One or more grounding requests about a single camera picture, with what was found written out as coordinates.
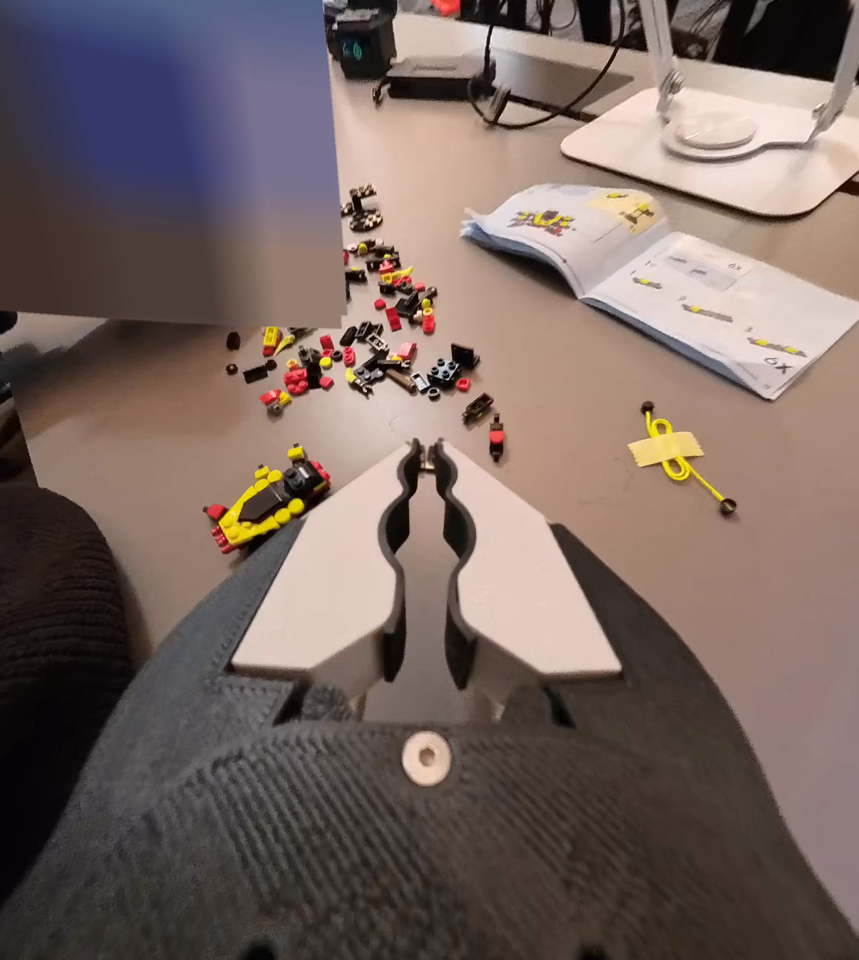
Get silver monitor stand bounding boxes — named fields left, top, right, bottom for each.
left=560, top=0, right=859, bottom=219

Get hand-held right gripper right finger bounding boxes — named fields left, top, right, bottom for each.
left=434, top=439, right=625, bottom=706

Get black round lego stand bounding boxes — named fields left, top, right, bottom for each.
left=346, top=184, right=386, bottom=233

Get black power adapter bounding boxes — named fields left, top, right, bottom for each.
left=383, top=53, right=497, bottom=101

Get yellow tape strip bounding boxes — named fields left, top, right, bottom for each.
left=627, top=430, right=705, bottom=468

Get black knit sweater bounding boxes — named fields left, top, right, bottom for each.
left=0, top=482, right=136, bottom=927

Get black box teal light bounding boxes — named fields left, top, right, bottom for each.
left=329, top=6, right=399, bottom=81

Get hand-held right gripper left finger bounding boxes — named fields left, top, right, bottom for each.
left=229, top=440, right=423, bottom=710

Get yellow black red lego model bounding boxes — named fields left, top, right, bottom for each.
left=202, top=443, right=332, bottom=555

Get lego instruction booklet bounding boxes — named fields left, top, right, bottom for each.
left=460, top=183, right=859, bottom=402

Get pile of lego pieces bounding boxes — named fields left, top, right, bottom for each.
left=224, top=238, right=482, bottom=418

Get yellow elastic cord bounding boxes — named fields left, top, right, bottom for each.
left=639, top=401, right=739, bottom=521

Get black cable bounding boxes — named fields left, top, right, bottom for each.
left=465, top=0, right=630, bottom=131

